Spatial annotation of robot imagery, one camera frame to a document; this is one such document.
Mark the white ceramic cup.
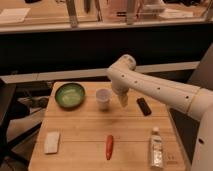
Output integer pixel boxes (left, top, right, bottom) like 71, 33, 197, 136
95, 88, 111, 110

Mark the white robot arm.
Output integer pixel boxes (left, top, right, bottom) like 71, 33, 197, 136
107, 54, 213, 171

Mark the green ceramic bowl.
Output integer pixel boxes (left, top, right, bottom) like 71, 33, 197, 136
55, 83, 85, 109

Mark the black rectangular remote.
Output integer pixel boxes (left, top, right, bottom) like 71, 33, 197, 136
137, 98, 152, 116

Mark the clear plastic bottle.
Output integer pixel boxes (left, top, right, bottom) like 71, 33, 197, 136
150, 127, 164, 171

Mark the white sponge block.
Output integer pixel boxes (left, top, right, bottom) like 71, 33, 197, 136
44, 132, 60, 154

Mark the white paper sheet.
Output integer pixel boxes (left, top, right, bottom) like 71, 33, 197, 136
0, 8, 30, 24

